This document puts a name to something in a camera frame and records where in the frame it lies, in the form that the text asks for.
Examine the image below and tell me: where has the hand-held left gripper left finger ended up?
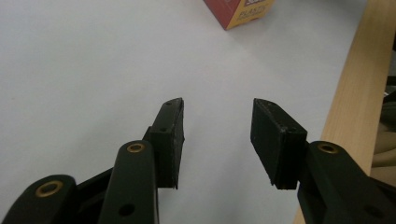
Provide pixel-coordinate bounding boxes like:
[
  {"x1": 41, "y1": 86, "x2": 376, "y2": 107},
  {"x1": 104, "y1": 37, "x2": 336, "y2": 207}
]
[{"x1": 142, "y1": 97, "x2": 186, "y2": 190}]

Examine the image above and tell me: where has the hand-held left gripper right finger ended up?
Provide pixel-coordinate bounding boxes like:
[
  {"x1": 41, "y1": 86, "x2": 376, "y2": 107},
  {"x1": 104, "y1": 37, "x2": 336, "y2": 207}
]
[{"x1": 249, "y1": 97, "x2": 308, "y2": 190}]

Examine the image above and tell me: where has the light wooden table edge strip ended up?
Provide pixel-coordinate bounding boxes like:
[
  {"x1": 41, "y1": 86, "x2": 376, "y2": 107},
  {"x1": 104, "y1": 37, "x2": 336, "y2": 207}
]
[{"x1": 292, "y1": 0, "x2": 396, "y2": 224}]

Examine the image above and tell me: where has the red and yellow cardboard box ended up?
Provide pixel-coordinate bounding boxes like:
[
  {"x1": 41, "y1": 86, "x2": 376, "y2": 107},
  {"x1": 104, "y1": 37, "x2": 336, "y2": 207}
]
[{"x1": 203, "y1": 0, "x2": 276, "y2": 31}]

